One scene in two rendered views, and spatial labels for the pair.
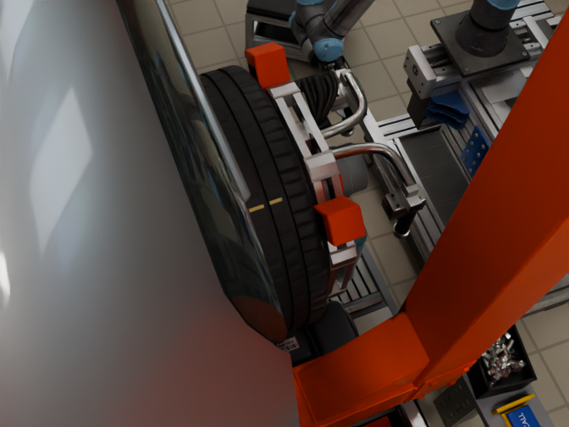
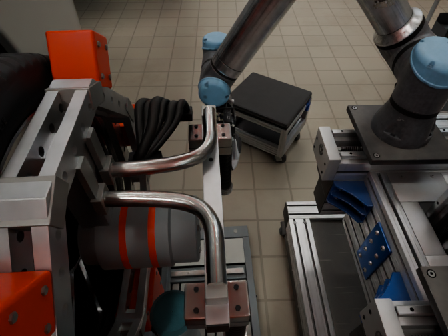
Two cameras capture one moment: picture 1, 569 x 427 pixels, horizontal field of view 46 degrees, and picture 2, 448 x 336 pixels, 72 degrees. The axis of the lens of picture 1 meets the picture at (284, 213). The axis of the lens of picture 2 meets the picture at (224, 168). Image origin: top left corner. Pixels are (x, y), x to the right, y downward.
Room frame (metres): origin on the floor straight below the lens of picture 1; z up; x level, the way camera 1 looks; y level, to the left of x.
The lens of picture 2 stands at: (0.68, -0.35, 1.39)
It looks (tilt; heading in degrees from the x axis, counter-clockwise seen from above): 49 degrees down; 24
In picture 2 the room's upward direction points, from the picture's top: straight up
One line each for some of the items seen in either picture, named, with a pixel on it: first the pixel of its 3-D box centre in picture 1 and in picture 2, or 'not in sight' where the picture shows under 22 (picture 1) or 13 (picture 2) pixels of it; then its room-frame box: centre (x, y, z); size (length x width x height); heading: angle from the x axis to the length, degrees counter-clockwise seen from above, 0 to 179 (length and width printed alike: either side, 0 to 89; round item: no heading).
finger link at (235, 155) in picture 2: not in sight; (234, 149); (1.16, -0.16, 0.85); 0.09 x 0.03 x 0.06; 36
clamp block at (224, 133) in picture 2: (344, 94); (210, 139); (1.11, -0.13, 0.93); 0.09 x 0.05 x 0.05; 117
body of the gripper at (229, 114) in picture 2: (329, 69); (220, 120); (1.24, -0.09, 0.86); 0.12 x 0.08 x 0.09; 27
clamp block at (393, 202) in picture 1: (404, 202); (217, 304); (0.80, -0.28, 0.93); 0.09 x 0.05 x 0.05; 117
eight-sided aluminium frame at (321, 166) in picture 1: (295, 186); (108, 232); (0.86, -0.02, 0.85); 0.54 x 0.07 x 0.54; 27
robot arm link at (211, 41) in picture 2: (311, 8); (216, 59); (1.37, -0.02, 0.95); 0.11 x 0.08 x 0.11; 22
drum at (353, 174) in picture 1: (320, 178); (145, 230); (0.89, -0.08, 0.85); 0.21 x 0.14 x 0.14; 117
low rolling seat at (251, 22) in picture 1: (301, 14); (265, 118); (2.11, 0.00, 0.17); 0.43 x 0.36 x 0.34; 81
